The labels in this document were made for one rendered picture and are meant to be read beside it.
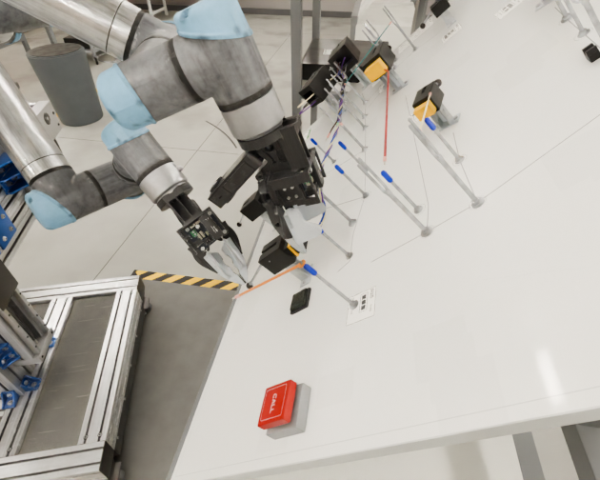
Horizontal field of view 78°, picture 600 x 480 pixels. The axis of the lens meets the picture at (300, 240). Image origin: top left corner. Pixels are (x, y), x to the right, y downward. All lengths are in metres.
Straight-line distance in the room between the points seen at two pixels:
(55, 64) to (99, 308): 2.56
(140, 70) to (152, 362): 1.57
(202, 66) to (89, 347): 1.48
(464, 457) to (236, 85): 0.73
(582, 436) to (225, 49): 0.69
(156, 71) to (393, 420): 0.44
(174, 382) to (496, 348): 1.58
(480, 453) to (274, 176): 0.63
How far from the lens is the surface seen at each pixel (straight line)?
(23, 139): 0.81
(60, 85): 4.07
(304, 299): 0.62
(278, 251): 0.62
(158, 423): 1.77
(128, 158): 0.71
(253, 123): 0.48
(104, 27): 0.62
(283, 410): 0.48
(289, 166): 0.52
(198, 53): 0.47
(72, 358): 1.80
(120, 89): 0.50
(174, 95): 0.49
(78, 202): 0.77
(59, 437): 1.65
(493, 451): 0.87
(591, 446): 0.71
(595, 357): 0.35
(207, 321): 1.97
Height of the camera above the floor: 1.55
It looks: 42 degrees down
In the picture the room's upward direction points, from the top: straight up
